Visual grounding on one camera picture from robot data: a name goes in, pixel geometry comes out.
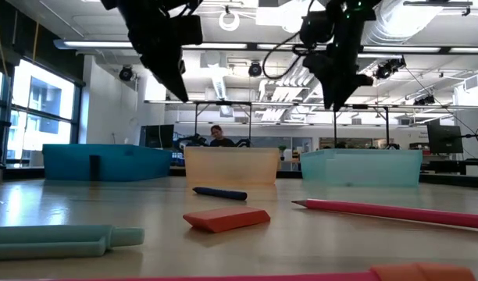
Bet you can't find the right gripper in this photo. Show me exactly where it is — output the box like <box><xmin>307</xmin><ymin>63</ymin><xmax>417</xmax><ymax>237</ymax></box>
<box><xmin>302</xmin><ymin>0</ymin><xmax>383</xmax><ymax>112</ymax></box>

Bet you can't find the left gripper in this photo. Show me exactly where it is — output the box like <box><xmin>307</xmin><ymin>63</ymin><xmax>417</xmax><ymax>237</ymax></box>
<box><xmin>101</xmin><ymin>0</ymin><xmax>193</xmax><ymax>104</ymax></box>

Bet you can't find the dark crayon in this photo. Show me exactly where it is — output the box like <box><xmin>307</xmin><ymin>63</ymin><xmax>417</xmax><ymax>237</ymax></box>
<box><xmin>192</xmin><ymin>186</ymin><xmax>248</xmax><ymax>201</ymax></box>

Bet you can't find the pink pencil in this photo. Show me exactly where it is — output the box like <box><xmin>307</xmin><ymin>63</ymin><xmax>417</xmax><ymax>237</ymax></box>
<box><xmin>291</xmin><ymin>198</ymin><xmax>478</xmax><ymax>231</ymax></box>
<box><xmin>27</xmin><ymin>263</ymin><xmax>477</xmax><ymax>281</ymax></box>

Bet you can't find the orange eraser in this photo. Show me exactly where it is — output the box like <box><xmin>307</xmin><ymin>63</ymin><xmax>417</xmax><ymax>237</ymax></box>
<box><xmin>183</xmin><ymin>206</ymin><xmax>271</xmax><ymax>234</ymax></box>

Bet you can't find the teal pen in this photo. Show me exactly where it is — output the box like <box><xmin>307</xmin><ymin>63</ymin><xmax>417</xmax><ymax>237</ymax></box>
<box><xmin>0</xmin><ymin>223</ymin><xmax>145</xmax><ymax>262</ymax></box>

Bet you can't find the long ceiling light strip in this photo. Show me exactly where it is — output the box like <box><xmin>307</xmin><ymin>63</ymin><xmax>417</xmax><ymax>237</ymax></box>
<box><xmin>53</xmin><ymin>38</ymin><xmax>478</xmax><ymax>55</ymax></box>

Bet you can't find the black computer monitor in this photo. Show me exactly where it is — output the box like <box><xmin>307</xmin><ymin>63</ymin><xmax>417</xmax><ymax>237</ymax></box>
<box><xmin>426</xmin><ymin>123</ymin><xmax>464</xmax><ymax>155</ymax></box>
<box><xmin>139</xmin><ymin>124</ymin><xmax>176</xmax><ymax>148</ymax></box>

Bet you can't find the teal translucent plastic bin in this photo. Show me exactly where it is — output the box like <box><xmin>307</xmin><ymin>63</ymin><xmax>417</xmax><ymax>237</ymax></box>
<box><xmin>300</xmin><ymin>148</ymin><xmax>423</xmax><ymax>187</ymax></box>

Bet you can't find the person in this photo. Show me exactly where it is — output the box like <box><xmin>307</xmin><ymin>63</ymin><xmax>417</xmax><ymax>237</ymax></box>
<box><xmin>209</xmin><ymin>124</ymin><xmax>237</xmax><ymax>148</ymax></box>

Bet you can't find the blue plastic bin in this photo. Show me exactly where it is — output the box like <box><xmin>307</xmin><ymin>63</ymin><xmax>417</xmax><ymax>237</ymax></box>
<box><xmin>42</xmin><ymin>143</ymin><xmax>173</xmax><ymax>183</ymax></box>

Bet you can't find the orange translucent plastic bin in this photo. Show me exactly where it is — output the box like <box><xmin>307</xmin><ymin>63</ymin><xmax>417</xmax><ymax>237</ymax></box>
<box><xmin>184</xmin><ymin>146</ymin><xmax>280</xmax><ymax>187</ymax></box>

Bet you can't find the large window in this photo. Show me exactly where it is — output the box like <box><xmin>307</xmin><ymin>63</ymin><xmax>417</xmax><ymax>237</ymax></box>
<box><xmin>0</xmin><ymin>58</ymin><xmax>84</xmax><ymax>167</ymax></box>

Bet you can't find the black metal rig frame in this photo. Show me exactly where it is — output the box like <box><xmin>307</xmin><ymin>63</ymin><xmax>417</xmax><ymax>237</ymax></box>
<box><xmin>193</xmin><ymin>100</ymin><xmax>253</xmax><ymax>148</ymax></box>
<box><xmin>332</xmin><ymin>103</ymin><xmax>391</xmax><ymax>150</ymax></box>

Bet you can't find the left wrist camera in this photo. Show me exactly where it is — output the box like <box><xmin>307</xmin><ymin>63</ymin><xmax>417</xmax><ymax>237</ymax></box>
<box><xmin>179</xmin><ymin>14</ymin><xmax>204</xmax><ymax>46</ymax></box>

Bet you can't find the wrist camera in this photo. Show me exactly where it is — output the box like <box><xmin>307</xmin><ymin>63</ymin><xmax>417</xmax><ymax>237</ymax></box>
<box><xmin>300</xmin><ymin>10</ymin><xmax>334</xmax><ymax>44</ymax></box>
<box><xmin>179</xmin><ymin>14</ymin><xmax>204</xmax><ymax>46</ymax></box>

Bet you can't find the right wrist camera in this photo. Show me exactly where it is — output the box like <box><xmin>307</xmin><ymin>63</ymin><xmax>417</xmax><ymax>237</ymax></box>
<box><xmin>300</xmin><ymin>10</ymin><xmax>334</xmax><ymax>44</ymax></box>

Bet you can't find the white ring lamp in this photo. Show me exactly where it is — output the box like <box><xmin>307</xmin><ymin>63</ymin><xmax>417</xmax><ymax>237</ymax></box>
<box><xmin>218</xmin><ymin>9</ymin><xmax>241</xmax><ymax>32</ymax></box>

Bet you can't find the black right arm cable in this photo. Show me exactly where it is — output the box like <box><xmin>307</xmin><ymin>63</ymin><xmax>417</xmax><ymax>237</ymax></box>
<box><xmin>261</xmin><ymin>0</ymin><xmax>316</xmax><ymax>81</ymax></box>

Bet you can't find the silver ventilation duct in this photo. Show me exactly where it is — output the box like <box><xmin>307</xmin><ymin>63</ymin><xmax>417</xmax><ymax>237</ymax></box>
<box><xmin>334</xmin><ymin>0</ymin><xmax>449</xmax><ymax>81</ymax></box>

